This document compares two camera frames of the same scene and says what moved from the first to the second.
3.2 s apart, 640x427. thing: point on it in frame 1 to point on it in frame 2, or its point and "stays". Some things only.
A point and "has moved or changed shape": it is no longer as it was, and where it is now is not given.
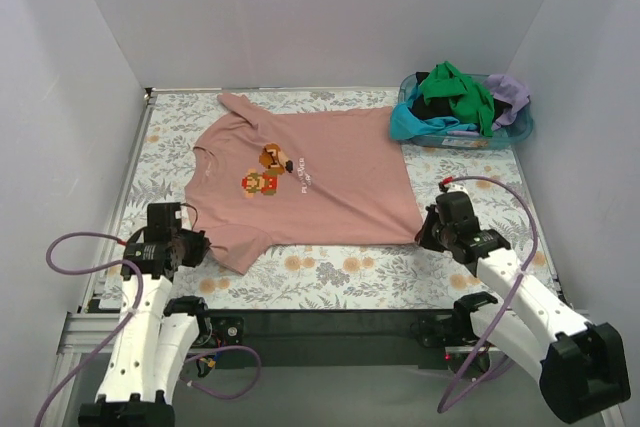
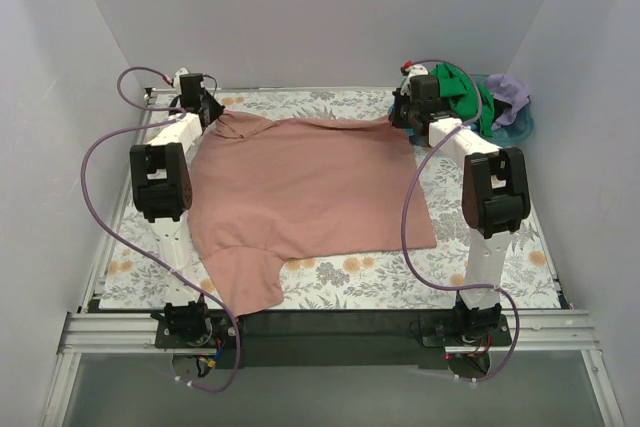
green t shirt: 469,101 stays
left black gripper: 195,245 to 211,110
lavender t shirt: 508,90 stays
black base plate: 330,338 stays
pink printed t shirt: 261,177 has moved or changed shape
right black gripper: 430,231 to 400,114
